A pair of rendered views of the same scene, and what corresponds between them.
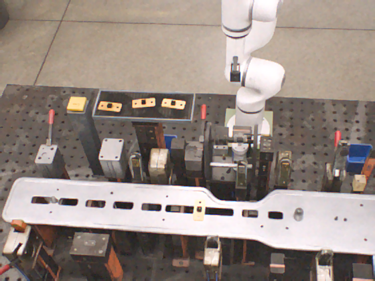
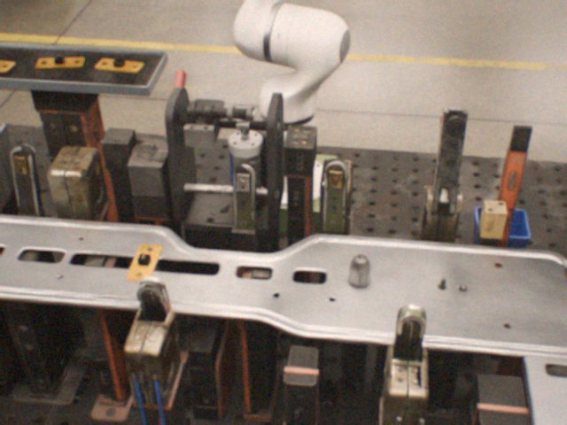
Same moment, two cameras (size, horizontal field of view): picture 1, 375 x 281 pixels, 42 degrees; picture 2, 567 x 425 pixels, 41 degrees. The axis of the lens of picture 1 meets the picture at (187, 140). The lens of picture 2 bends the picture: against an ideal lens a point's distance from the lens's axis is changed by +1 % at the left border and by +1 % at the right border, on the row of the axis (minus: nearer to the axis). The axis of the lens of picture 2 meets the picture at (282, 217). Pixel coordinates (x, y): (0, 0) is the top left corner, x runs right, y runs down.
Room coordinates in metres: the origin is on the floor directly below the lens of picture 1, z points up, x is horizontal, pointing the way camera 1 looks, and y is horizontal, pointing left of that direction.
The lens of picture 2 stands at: (-0.05, -0.18, 1.81)
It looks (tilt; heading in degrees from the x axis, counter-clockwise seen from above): 39 degrees down; 357
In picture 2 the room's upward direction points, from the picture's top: 1 degrees counter-clockwise
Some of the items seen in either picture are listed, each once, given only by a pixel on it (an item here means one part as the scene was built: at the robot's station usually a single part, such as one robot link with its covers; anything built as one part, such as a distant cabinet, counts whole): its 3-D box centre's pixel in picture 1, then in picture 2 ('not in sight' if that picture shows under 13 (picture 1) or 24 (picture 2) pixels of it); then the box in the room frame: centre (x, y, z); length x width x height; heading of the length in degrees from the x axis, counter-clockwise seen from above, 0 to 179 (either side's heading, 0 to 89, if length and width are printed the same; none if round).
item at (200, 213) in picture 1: (199, 209); (144, 260); (0.86, -0.01, 1.01); 0.08 x 0.04 x 0.01; 169
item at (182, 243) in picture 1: (179, 229); (110, 328); (0.87, 0.07, 0.84); 0.17 x 0.06 x 0.29; 169
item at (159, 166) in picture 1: (163, 186); (90, 244); (1.04, 0.11, 0.89); 0.13 x 0.11 x 0.38; 169
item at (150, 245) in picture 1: (146, 227); (38, 320); (0.90, 0.19, 0.84); 0.13 x 0.11 x 0.29; 169
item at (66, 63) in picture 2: (143, 102); (59, 60); (1.24, 0.15, 1.17); 0.08 x 0.04 x 0.01; 89
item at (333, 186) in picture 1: (327, 196); (431, 273); (0.93, -0.50, 0.88); 0.07 x 0.06 x 0.35; 169
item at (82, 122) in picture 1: (90, 141); not in sight; (1.28, 0.40, 0.92); 0.08 x 0.08 x 0.44; 79
